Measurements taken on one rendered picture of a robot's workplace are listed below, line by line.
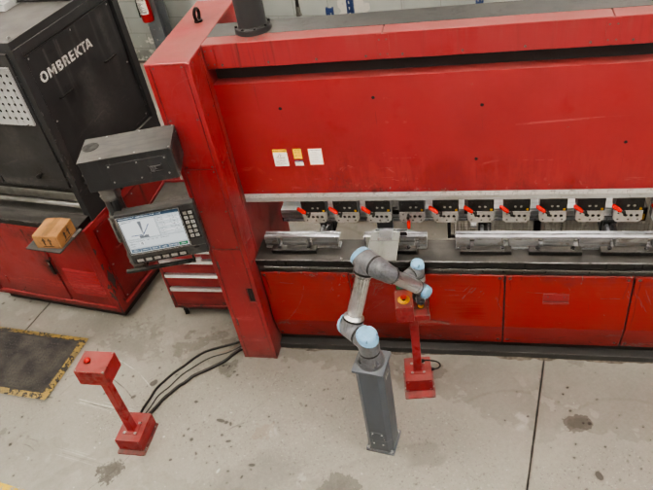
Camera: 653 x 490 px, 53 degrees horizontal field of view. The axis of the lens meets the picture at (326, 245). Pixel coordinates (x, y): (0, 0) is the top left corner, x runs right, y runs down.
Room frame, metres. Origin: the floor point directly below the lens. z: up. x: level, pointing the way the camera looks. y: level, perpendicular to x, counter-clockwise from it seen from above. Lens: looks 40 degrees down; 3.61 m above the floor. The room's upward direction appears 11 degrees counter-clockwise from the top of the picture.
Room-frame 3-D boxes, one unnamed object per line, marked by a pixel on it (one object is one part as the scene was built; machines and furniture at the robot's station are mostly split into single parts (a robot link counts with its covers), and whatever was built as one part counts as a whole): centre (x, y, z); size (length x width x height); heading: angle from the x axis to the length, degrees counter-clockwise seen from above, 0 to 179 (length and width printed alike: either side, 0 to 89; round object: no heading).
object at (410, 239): (3.16, -0.43, 0.92); 0.39 x 0.06 x 0.10; 73
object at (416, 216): (3.12, -0.55, 1.18); 0.15 x 0.09 x 0.17; 73
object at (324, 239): (3.34, 0.14, 0.92); 0.50 x 0.06 x 0.10; 73
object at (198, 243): (3.06, 0.89, 1.42); 0.45 x 0.12 x 0.36; 88
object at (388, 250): (3.03, -0.34, 1.00); 0.26 x 0.18 x 0.01; 163
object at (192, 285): (3.95, 0.95, 0.50); 0.50 x 0.50 x 1.00; 73
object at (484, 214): (3.00, -0.93, 1.18); 0.15 x 0.09 x 0.17; 73
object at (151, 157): (3.15, 0.94, 1.53); 0.51 x 0.25 x 0.85; 88
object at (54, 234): (3.79, 1.86, 1.04); 0.30 x 0.26 x 0.12; 64
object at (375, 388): (2.36, -0.12, 0.39); 0.18 x 0.18 x 0.77; 64
